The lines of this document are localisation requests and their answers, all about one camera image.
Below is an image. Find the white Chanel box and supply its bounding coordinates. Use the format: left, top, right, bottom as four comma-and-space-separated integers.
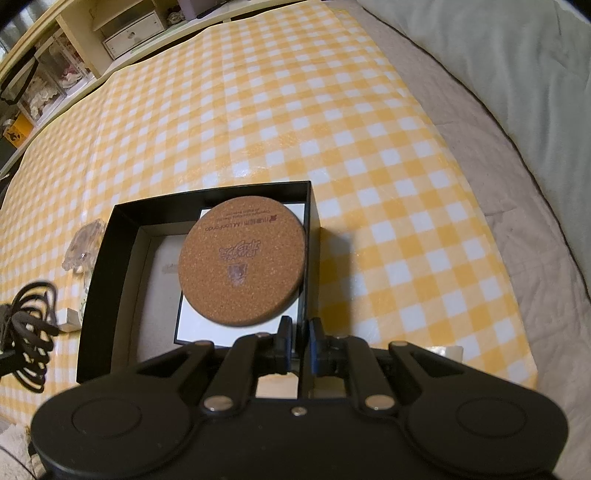
173, 202, 309, 349

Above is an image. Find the round cork coaster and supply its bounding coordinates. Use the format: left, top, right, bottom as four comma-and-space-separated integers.
178, 196, 305, 327

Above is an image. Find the black tray box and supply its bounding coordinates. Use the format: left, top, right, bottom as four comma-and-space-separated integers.
76, 181, 320, 383

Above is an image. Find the black spiral hair tie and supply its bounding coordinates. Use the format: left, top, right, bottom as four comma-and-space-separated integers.
0, 280, 61, 394

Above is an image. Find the clear packet with trinkets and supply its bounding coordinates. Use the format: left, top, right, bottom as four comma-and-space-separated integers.
79, 271, 92, 318

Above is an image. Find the clear plastic lash case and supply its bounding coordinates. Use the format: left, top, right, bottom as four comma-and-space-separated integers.
61, 219, 106, 273

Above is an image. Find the grey bed sheet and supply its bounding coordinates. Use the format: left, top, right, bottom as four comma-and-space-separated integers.
329, 1, 590, 479

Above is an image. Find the white fluffy rug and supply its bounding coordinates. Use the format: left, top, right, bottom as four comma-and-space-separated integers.
0, 418, 44, 479

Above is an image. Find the yellow white checkered cloth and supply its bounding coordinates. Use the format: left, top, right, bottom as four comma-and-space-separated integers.
0, 1, 539, 428

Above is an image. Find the yellow black box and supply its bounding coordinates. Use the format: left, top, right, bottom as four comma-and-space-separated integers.
2, 113, 33, 148

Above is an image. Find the clear doll display case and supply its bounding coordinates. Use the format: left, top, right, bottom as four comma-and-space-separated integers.
1, 48, 65, 126

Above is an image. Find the purple box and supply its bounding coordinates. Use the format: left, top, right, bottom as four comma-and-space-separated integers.
177, 0, 226, 21

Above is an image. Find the small wooden drawer organizer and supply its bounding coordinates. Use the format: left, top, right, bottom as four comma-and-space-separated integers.
92, 0, 165, 60

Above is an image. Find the long wooden shelf unit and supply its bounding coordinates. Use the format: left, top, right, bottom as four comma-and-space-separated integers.
0, 0, 325, 179

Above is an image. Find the grey pillow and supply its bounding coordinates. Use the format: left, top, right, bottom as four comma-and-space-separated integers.
362, 1, 590, 277

